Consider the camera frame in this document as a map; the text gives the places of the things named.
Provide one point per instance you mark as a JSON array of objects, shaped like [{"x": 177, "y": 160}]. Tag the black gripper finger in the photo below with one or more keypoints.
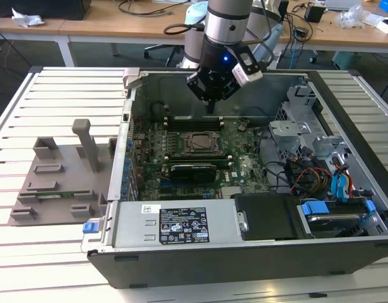
[
  {"x": 230, "y": 91},
  {"x": 195, "y": 82}
]

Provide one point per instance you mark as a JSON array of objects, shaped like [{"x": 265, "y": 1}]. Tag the wooden desk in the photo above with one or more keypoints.
[
  {"x": 23, "y": 30},
  {"x": 96, "y": 25}
]

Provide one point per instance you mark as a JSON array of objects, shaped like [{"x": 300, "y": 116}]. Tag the clear plastic bag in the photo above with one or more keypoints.
[{"x": 351, "y": 17}]

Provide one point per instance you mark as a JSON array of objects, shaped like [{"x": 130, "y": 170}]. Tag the teal box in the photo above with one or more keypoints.
[{"x": 346, "y": 60}]

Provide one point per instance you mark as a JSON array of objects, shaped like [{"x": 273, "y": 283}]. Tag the grey plastic parts rack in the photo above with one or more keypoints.
[{"x": 70, "y": 158}]

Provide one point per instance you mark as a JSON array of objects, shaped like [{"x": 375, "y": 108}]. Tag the green RAM stick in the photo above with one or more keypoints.
[{"x": 67, "y": 194}]

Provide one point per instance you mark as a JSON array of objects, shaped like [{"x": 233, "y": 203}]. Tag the grey flat device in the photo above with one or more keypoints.
[{"x": 342, "y": 3}]

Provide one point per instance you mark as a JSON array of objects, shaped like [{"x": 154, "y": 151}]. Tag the silver CPU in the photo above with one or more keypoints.
[{"x": 201, "y": 143}]

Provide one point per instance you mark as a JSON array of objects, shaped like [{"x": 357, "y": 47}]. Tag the silver power supply with label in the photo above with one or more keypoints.
[{"x": 130, "y": 224}]

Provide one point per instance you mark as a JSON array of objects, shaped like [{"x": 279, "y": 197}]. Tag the silver metal disk bay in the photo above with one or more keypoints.
[{"x": 288, "y": 129}]

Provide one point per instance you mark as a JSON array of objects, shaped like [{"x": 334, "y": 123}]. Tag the hard disk in blue carrier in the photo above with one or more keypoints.
[{"x": 332, "y": 221}]

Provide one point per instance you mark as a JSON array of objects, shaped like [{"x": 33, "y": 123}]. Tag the green motherboard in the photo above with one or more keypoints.
[{"x": 244, "y": 170}]

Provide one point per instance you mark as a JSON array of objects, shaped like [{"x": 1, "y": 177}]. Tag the small black box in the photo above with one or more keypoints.
[{"x": 314, "y": 14}]

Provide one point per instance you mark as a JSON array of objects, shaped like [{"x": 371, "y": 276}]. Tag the black office chair base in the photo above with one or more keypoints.
[{"x": 174, "y": 52}]

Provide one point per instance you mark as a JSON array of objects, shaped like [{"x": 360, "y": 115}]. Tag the pale blue teach pendant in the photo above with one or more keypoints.
[{"x": 272, "y": 39}]

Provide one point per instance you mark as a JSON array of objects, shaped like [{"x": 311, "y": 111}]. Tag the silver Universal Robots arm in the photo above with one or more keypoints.
[{"x": 226, "y": 22}]

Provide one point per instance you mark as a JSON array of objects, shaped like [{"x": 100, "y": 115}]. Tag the small silver heatsink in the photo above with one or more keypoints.
[{"x": 231, "y": 192}]

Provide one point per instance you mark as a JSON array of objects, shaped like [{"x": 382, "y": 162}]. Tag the black computer box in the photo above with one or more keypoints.
[{"x": 39, "y": 8}]

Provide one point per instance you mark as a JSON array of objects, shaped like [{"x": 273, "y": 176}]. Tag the blue case latch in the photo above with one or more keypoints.
[{"x": 89, "y": 228}]

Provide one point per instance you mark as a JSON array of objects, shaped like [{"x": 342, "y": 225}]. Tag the blue box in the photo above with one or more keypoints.
[{"x": 387, "y": 5}]

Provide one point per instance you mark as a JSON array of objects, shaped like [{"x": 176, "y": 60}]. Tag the round coin cell battery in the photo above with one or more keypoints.
[{"x": 241, "y": 127}]

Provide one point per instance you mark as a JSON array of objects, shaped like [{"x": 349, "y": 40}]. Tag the crumpled white paper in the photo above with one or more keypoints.
[{"x": 26, "y": 19}]

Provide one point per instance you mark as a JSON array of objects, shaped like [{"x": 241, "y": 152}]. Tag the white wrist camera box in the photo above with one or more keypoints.
[{"x": 247, "y": 77}]

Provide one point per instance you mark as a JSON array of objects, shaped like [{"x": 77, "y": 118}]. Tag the black graphics card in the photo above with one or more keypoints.
[{"x": 193, "y": 173}]

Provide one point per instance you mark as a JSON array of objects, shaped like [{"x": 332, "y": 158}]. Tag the black expansion slot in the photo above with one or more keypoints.
[{"x": 187, "y": 191}]

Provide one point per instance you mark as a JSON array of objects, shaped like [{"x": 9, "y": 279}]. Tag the black open PC case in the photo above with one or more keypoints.
[{"x": 212, "y": 265}]

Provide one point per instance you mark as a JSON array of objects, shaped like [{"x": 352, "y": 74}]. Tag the black RAM slot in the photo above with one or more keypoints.
[
  {"x": 193, "y": 127},
  {"x": 187, "y": 120},
  {"x": 223, "y": 162},
  {"x": 197, "y": 156}
]

